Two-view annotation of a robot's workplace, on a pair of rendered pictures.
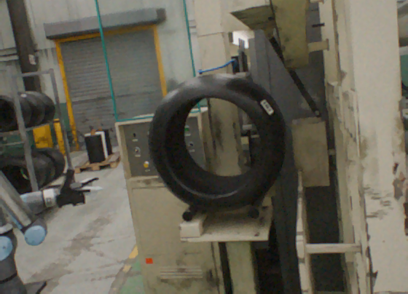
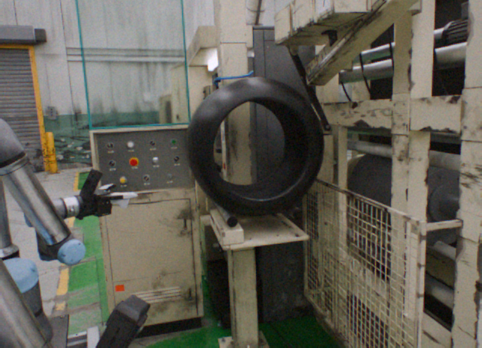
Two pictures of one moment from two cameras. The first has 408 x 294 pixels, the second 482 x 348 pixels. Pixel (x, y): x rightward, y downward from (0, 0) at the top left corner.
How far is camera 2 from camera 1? 79 cm
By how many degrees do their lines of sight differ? 27
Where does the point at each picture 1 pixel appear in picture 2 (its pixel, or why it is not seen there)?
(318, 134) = (327, 145)
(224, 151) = (238, 160)
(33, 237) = (73, 254)
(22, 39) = not seen: outside the picture
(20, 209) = (55, 218)
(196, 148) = (181, 161)
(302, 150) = not seen: hidden behind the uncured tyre
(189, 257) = (168, 277)
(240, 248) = (245, 257)
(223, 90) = (280, 93)
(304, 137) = not seen: hidden behind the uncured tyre
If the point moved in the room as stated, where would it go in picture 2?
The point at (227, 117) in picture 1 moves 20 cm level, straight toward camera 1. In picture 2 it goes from (244, 126) to (263, 128)
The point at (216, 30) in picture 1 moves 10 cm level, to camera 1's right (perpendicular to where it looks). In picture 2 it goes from (239, 39) to (258, 41)
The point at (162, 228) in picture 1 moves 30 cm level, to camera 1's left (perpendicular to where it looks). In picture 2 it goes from (139, 248) to (83, 261)
